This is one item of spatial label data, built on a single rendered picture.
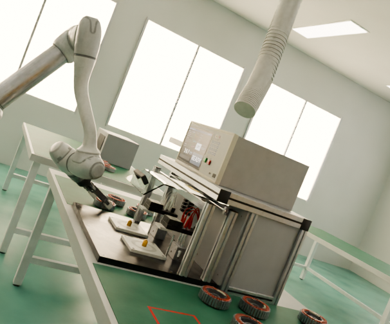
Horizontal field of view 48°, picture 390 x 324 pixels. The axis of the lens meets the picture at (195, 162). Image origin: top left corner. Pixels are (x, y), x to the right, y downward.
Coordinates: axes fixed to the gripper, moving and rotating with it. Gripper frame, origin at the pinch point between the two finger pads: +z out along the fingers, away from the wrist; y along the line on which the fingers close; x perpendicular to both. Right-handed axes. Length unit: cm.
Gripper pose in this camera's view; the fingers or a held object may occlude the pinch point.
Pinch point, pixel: (102, 201)
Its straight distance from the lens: 226.8
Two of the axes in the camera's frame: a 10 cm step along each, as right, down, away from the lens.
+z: 3.7, 6.6, 6.5
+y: 6.7, 3.0, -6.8
